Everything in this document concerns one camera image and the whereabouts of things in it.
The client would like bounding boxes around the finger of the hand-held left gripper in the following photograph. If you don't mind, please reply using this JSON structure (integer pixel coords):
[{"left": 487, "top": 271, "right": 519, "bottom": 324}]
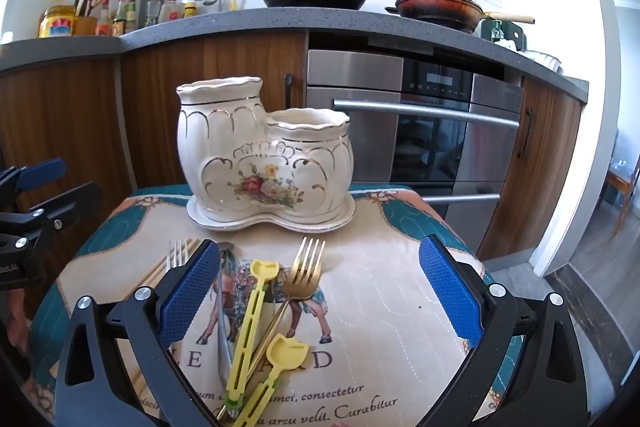
[
  {"left": 20, "top": 181, "right": 104, "bottom": 238},
  {"left": 0, "top": 158, "right": 68, "bottom": 208}
]

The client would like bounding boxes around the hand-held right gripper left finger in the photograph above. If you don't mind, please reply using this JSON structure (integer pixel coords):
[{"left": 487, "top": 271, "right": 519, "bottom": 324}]
[{"left": 54, "top": 237, "right": 222, "bottom": 427}]

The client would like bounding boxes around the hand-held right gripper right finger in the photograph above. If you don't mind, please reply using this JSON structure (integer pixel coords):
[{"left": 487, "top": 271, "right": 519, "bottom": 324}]
[{"left": 419, "top": 234, "right": 588, "bottom": 427}]

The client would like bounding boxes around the wooden chopstick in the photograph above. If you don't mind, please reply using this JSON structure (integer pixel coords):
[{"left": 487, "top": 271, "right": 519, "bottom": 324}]
[
  {"left": 131, "top": 241, "right": 187, "bottom": 294},
  {"left": 131, "top": 238, "right": 195, "bottom": 297}
]

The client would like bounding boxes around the white floral ceramic utensil holder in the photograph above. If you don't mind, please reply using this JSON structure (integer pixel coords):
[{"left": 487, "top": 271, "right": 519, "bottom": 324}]
[{"left": 176, "top": 77, "right": 355, "bottom": 222}]

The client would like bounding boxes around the printed horse mat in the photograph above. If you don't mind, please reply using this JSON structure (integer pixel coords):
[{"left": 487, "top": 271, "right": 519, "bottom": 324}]
[{"left": 30, "top": 184, "right": 511, "bottom": 427}]

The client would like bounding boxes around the white ceramic tray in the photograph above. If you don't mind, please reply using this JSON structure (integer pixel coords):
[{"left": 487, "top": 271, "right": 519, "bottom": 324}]
[{"left": 186, "top": 194, "right": 357, "bottom": 234}]

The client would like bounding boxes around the yellow plastic jar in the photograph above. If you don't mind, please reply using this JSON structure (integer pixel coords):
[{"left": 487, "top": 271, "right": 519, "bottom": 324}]
[{"left": 39, "top": 5, "right": 76, "bottom": 38}]

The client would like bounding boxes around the wooden knife block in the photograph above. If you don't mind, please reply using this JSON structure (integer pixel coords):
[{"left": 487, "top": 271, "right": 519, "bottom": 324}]
[{"left": 73, "top": 14, "right": 98, "bottom": 36}]

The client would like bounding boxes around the row of sauce bottles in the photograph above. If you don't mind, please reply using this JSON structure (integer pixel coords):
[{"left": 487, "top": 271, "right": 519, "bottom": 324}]
[{"left": 95, "top": 0, "right": 198, "bottom": 38}]

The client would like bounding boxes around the stainless steel built-in oven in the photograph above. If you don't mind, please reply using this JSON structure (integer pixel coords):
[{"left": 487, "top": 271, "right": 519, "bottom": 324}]
[{"left": 306, "top": 49, "right": 523, "bottom": 253}]

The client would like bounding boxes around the wooden chair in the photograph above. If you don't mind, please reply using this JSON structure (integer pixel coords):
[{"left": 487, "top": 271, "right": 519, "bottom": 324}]
[{"left": 600, "top": 157, "right": 640, "bottom": 238}]

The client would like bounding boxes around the grey stone countertop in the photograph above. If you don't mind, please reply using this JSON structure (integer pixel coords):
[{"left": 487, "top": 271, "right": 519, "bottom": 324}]
[{"left": 0, "top": 7, "right": 590, "bottom": 102}]

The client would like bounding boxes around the white container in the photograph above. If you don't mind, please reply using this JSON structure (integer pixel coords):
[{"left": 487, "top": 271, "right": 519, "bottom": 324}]
[{"left": 522, "top": 49, "right": 563, "bottom": 72}]

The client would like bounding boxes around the dark green appliance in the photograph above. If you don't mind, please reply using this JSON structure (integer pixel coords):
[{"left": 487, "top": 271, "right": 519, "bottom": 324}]
[{"left": 502, "top": 21, "right": 526, "bottom": 50}]

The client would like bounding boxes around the red-brown pan with wooden handle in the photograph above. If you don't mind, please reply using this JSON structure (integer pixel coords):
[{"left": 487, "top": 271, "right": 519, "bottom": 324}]
[{"left": 385, "top": 0, "right": 536, "bottom": 34}]

